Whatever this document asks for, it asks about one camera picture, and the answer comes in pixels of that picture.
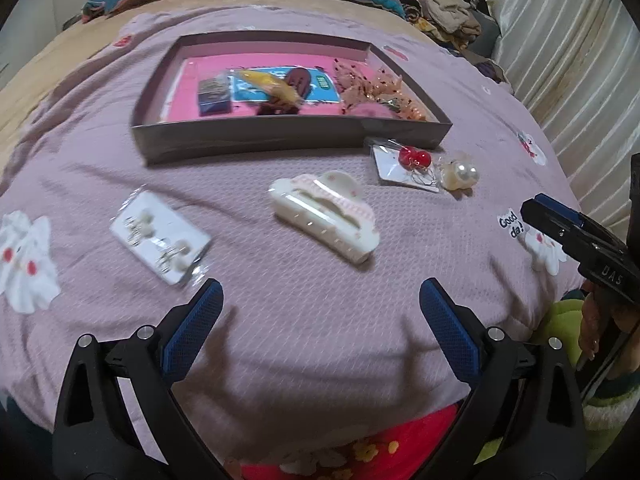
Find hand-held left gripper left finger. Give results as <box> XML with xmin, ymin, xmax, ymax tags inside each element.
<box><xmin>52</xmin><ymin>278</ymin><xmax>224</xmax><ymax>480</ymax></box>

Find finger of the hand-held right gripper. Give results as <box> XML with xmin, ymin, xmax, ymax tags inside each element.
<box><xmin>531</xmin><ymin>193</ymin><xmax>587</xmax><ymax>227</ymax></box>
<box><xmin>520</xmin><ymin>198</ymin><xmax>630</xmax><ymax>264</ymax></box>

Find white pearl earring card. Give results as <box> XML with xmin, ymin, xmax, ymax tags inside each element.
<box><xmin>109</xmin><ymin>190</ymin><xmax>212</xmax><ymax>287</ymax></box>

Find cream striped curtain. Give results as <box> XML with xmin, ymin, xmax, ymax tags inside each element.
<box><xmin>490</xmin><ymin>0</ymin><xmax>640</xmax><ymax>241</ymax></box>

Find red bead earring card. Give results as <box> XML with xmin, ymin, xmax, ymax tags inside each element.
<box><xmin>371</xmin><ymin>140</ymin><xmax>443</xmax><ymax>193</ymax></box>

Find person's right hand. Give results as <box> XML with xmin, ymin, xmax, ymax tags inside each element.
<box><xmin>579</xmin><ymin>282</ymin><xmax>640</xmax><ymax>362</ymax></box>

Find dark blue small packet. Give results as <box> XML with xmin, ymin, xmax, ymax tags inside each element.
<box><xmin>197</xmin><ymin>76</ymin><xmax>233</xmax><ymax>116</ymax></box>

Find maroon hair clip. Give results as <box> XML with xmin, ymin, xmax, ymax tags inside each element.
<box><xmin>255</xmin><ymin>67</ymin><xmax>313</xmax><ymax>116</ymax></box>

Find white hair claw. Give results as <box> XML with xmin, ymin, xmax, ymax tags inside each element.
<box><xmin>268</xmin><ymin>170</ymin><xmax>381</xmax><ymax>265</ymax></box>

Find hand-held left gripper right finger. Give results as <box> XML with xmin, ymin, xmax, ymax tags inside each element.
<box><xmin>419</xmin><ymin>278</ymin><xmax>586</xmax><ymax>480</ymax></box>

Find green fleece garment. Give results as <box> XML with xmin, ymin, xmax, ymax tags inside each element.
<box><xmin>475</xmin><ymin>300</ymin><xmax>640</xmax><ymax>480</ymax></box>

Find pile of clothes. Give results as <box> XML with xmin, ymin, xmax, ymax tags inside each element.
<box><xmin>370</xmin><ymin>0</ymin><xmax>516</xmax><ymax>91</ymax></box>

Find red floral pants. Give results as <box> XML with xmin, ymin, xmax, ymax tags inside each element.
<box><xmin>240</xmin><ymin>402</ymin><xmax>461</xmax><ymax>480</ymax></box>

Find pearl hair accessory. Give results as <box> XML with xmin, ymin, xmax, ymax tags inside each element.
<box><xmin>439</xmin><ymin>151</ymin><xmax>481</xmax><ymax>192</ymax></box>

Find pink plush hair clip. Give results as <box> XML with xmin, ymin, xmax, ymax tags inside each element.
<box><xmin>345</xmin><ymin>100</ymin><xmax>401</xmax><ymax>120</ymax></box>

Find yellow hair clip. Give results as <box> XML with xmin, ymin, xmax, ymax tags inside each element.
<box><xmin>235</xmin><ymin>69</ymin><xmax>303</xmax><ymax>107</ymax></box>

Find dark shallow cardboard box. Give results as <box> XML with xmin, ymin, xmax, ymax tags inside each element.
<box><xmin>131</xmin><ymin>31</ymin><xmax>453</xmax><ymax>165</ymax></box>

